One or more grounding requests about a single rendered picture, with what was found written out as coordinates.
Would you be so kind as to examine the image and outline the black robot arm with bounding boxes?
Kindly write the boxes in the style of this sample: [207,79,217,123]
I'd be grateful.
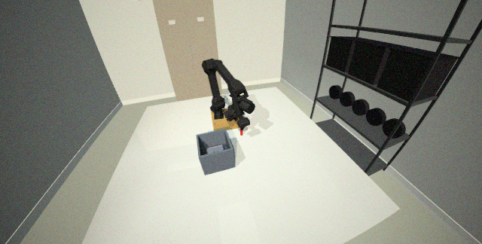
[202,59,255,121]

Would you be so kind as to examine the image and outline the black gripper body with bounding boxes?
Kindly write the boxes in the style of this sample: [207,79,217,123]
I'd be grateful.
[227,105,250,128]

